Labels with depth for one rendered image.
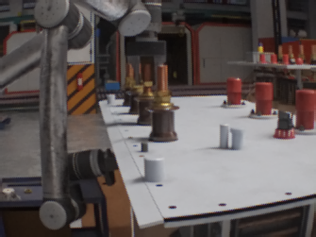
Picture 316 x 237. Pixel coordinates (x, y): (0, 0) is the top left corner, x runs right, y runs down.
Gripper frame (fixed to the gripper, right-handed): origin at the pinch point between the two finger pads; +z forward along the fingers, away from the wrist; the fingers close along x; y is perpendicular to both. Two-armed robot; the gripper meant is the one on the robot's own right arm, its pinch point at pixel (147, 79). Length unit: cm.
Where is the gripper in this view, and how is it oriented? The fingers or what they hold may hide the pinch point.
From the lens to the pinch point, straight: 135.9
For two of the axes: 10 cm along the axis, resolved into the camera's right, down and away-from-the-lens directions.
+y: 0.8, -1.5, 9.9
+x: -10.0, 0.1, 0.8
